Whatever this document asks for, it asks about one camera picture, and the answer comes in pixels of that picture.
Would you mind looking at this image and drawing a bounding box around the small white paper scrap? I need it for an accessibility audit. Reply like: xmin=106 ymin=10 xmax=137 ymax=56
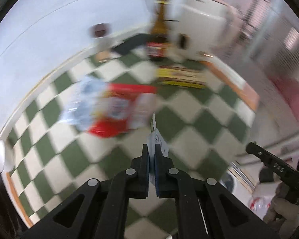
xmin=147 ymin=113 xmax=169 ymax=186

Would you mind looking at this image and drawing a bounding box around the red snack bag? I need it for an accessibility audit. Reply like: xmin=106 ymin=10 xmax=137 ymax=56
xmin=87 ymin=83 xmax=156 ymax=138

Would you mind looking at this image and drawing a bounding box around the gloved right hand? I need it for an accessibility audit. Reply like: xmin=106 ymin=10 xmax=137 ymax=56
xmin=263 ymin=182 xmax=299 ymax=238

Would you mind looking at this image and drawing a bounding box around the clear crumpled plastic bag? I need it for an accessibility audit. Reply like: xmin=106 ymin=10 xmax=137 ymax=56
xmin=59 ymin=75 xmax=108 ymax=132

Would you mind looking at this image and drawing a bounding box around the yellow red flat box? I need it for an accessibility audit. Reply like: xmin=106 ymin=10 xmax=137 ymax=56
xmin=156 ymin=66 xmax=206 ymax=89

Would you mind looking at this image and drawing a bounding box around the brown sauce bottle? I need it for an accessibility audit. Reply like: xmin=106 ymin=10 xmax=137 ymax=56
xmin=146 ymin=0 xmax=169 ymax=62

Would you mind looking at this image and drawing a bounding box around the white refrigerator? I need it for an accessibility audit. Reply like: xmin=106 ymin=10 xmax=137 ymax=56
xmin=175 ymin=0 xmax=242 ymax=61

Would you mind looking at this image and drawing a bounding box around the small dark round cap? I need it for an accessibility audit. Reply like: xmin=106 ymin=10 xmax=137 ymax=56
xmin=90 ymin=23 xmax=111 ymax=38

